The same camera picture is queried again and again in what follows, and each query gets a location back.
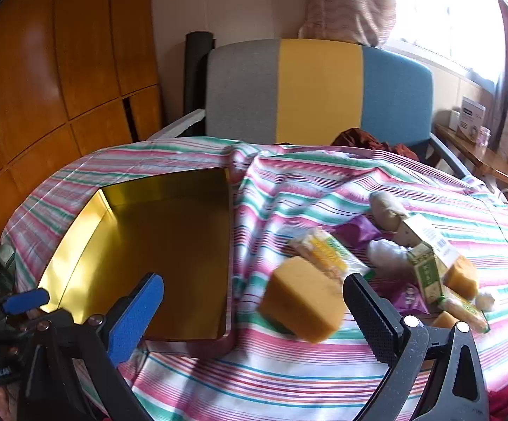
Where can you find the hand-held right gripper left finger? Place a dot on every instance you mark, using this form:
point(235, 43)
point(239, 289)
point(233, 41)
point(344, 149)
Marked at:
point(135, 315)

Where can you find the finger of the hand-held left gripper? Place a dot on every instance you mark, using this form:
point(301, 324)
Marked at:
point(21, 300)

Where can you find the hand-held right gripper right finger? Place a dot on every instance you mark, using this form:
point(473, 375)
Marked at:
point(372, 315)

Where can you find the white plastic bag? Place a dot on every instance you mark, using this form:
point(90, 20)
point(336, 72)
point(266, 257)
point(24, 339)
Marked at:
point(486, 301)
point(387, 254)

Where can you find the green patterned box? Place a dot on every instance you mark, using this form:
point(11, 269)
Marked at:
point(427, 272)

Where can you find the large yellow sponge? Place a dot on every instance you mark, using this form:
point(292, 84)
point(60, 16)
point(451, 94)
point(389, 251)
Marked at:
point(302, 298)

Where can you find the yellow corn snack packet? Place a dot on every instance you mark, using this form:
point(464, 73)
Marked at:
point(324, 252)

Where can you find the gold tin box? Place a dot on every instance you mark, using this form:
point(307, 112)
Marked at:
point(157, 237)

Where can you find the purple snack packet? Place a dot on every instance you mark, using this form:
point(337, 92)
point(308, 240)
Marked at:
point(405, 298)
point(359, 230)

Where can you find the orange sponge block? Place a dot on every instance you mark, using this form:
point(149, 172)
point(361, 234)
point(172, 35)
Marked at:
point(460, 276)

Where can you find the cream carton box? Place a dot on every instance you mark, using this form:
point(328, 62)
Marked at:
point(429, 232)

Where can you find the small orange sponge piece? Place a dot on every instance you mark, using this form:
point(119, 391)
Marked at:
point(442, 320)

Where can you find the striped bed sheet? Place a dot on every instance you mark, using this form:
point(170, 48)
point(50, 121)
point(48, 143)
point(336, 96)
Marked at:
point(306, 184)

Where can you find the wooden side table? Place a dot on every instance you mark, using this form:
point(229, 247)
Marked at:
point(486, 158)

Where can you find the white cylinder container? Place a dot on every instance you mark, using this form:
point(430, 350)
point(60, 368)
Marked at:
point(454, 120)

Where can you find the small purple jar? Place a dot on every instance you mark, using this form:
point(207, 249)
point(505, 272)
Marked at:
point(484, 136)

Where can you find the white cardboard box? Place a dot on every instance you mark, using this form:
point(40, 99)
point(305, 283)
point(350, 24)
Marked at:
point(471, 116)

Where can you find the wooden wardrobe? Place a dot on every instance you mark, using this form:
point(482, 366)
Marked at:
point(39, 74)

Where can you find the grey yellow blue armchair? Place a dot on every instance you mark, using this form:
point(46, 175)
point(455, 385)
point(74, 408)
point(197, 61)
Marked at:
point(319, 92)

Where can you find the bright window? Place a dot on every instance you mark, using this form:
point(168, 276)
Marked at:
point(447, 8)

